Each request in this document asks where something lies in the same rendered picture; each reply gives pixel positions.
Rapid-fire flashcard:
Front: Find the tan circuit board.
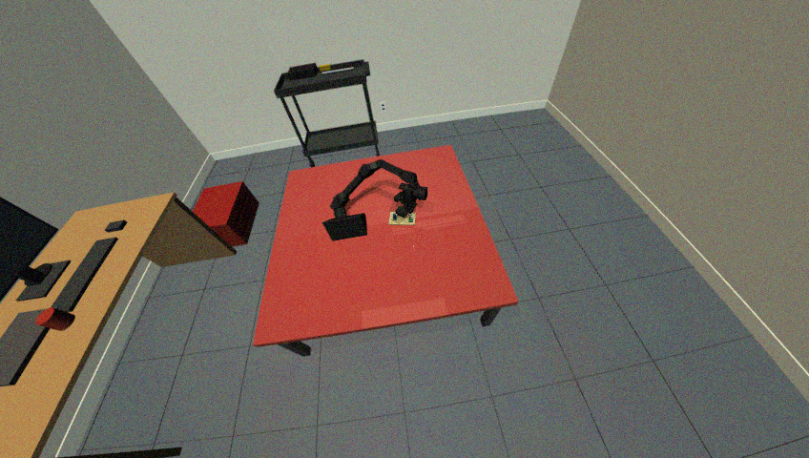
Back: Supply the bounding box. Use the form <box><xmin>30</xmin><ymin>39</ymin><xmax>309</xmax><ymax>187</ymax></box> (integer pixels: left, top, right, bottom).
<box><xmin>388</xmin><ymin>212</ymin><xmax>416</xmax><ymax>226</ymax></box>

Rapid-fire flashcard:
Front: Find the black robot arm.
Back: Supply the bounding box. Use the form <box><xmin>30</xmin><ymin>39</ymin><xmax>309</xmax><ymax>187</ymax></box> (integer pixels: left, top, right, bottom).
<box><xmin>329</xmin><ymin>159</ymin><xmax>427</xmax><ymax>219</ymax></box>

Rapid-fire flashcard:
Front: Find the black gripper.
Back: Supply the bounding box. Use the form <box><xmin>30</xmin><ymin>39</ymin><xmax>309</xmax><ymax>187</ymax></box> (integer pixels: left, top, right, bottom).
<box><xmin>395</xmin><ymin>195</ymin><xmax>417</xmax><ymax>218</ymax></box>

